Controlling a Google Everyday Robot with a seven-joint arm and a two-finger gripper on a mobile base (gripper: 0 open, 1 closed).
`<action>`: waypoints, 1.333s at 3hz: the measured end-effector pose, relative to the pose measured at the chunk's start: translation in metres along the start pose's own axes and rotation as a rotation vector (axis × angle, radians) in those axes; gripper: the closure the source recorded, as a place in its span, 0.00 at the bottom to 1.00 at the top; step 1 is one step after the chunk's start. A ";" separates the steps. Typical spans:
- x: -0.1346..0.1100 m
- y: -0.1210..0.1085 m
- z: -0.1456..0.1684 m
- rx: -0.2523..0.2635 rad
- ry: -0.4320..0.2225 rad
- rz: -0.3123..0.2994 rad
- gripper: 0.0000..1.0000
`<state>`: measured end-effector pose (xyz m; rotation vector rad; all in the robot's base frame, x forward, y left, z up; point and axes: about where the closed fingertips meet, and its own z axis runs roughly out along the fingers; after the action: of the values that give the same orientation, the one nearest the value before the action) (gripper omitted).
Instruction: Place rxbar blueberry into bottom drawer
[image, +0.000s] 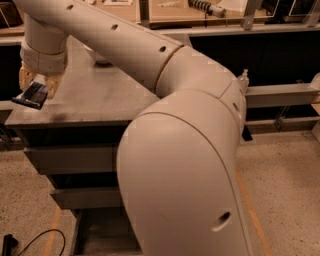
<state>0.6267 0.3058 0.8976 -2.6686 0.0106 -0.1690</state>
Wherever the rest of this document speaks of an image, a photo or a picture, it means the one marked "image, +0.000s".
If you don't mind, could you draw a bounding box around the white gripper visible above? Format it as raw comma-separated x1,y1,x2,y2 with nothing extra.
19,41,68,99

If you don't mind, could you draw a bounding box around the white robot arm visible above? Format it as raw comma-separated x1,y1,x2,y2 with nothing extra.
13,0,253,256

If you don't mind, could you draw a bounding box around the grey drawer cabinet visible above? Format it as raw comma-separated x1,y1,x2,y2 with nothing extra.
4,33,161,256

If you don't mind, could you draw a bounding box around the top grey drawer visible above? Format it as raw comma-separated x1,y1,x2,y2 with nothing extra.
24,144,117,175

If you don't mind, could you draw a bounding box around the grey drawer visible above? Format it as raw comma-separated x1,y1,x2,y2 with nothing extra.
24,144,117,175
50,187,122,210
70,207,144,256

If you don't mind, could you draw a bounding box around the middle grey drawer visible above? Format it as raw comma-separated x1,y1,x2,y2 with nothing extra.
50,187,122,210

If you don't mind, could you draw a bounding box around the bottom grey drawer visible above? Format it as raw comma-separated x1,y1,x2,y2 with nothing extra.
70,207,144,256

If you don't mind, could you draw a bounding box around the white ceramic bowl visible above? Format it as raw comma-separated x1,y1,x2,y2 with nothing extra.
84,45,110,64

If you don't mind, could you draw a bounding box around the wooden workbench behind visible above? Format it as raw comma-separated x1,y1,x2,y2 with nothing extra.
0,0,320,38

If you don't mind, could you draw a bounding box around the black plug device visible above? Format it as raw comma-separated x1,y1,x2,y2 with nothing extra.
2,234,18,256

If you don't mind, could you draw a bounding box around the clear sanitizer pump bottle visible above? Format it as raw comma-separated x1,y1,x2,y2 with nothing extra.
238,69,249,93

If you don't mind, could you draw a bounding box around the grey metal bracket middle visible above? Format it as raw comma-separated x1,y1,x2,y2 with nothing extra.
139,0,150,28

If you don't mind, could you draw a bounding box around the grey metal bracket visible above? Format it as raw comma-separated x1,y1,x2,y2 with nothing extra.
139,0,150,28
241,0,263,30

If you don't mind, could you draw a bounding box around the black floor cable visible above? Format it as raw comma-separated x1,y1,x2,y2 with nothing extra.
17,229,67,256

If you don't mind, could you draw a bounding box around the black ribbed handle tool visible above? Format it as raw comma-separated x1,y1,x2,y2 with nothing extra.
188,0,226,18

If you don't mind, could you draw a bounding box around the grey metal bracket right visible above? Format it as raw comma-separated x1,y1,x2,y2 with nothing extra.
241,0,263,30

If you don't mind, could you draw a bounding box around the grey metal rail shelf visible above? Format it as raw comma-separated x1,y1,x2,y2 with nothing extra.
246,83,320,108

